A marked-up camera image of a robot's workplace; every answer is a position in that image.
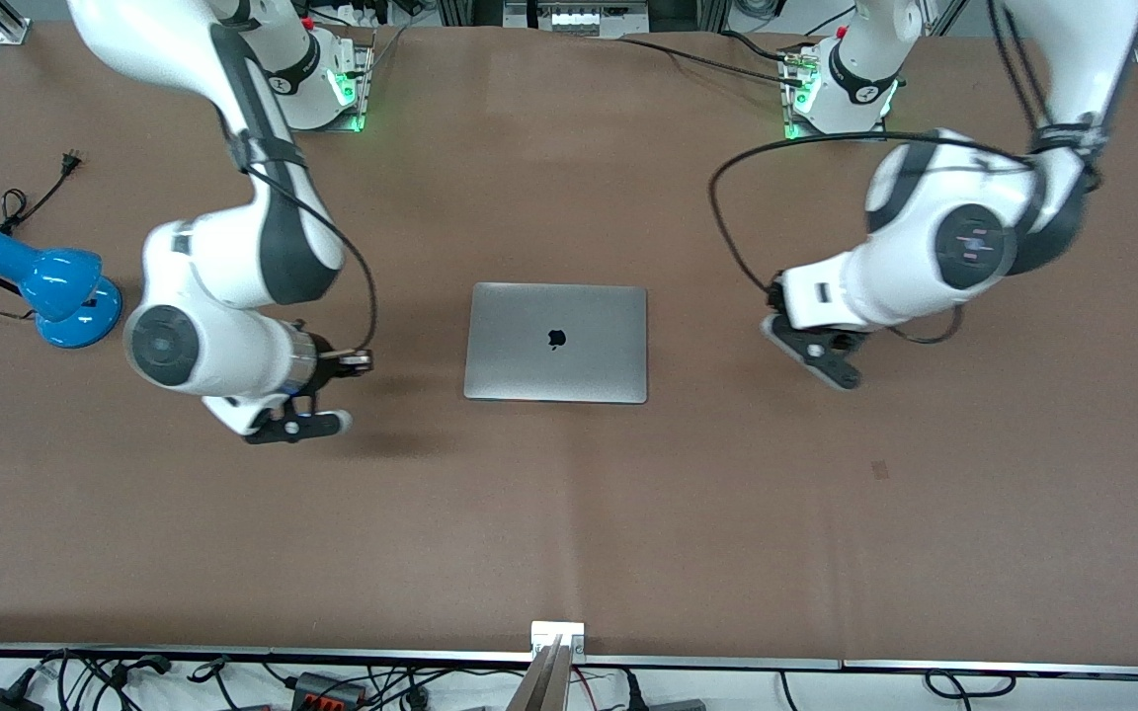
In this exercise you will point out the grey laptop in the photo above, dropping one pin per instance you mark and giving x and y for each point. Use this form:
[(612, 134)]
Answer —
[(557, 341)]

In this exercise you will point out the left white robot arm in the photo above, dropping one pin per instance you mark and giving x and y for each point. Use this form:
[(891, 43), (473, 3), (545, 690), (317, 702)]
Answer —
[(964, 247)]

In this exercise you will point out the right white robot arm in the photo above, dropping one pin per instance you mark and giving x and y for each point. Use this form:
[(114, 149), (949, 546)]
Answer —
[(233, 257)]

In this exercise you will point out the blue desk lamp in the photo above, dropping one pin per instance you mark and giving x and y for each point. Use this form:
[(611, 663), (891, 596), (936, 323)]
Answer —
[(60, 291)]

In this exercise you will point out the black orange connector box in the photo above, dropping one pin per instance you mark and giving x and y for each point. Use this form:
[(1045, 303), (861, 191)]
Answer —
[(327, 689)]

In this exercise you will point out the white power strip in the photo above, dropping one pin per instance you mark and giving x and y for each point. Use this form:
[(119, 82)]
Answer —
[(589, 20)]

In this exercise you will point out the black power adapter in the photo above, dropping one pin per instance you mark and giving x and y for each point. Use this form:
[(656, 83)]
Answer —
[(1, 701)]

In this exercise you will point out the silver aluminium profile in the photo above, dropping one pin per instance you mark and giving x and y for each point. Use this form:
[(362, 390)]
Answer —
[(544, 681)]

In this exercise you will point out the grey box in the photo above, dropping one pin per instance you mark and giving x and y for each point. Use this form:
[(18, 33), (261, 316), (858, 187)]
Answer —
[(676, 705)]

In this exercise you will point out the black plug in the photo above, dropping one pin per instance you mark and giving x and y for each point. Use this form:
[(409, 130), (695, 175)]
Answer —
[(633, 693)]

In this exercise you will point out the silver table edge bracket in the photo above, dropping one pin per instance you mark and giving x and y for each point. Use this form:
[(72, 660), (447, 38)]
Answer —
[(557, 632)]

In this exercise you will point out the black aluminium frame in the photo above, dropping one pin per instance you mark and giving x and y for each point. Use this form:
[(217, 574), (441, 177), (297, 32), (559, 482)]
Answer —
[(470, 12)]

